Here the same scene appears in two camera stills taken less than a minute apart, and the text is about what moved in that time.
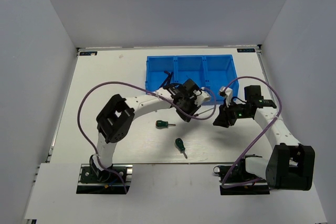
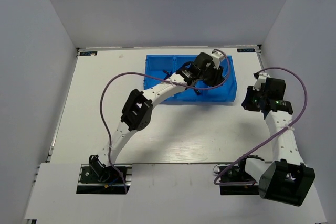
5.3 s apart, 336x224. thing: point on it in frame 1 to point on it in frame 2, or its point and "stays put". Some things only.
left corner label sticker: x=88 y=53 stays put
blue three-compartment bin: x=211 y=72 stays put
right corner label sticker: x=246 y=50 stays put
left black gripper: x=195 y=107 to x=217 y=80
